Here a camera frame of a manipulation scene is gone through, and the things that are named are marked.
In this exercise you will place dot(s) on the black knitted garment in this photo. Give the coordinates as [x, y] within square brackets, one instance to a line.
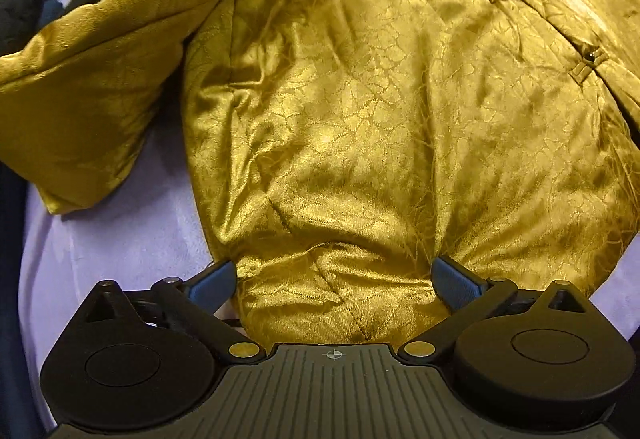
[22, 19]

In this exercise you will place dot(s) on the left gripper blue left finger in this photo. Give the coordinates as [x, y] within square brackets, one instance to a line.
[190, 305]

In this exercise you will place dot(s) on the purple floral bed sheet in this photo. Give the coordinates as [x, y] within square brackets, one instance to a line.
[125, 243]

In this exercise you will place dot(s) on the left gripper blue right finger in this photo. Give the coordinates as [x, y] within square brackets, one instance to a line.
[471, 300]

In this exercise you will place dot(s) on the golden silk padded jacket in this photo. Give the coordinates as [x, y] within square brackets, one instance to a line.
[375, 118]

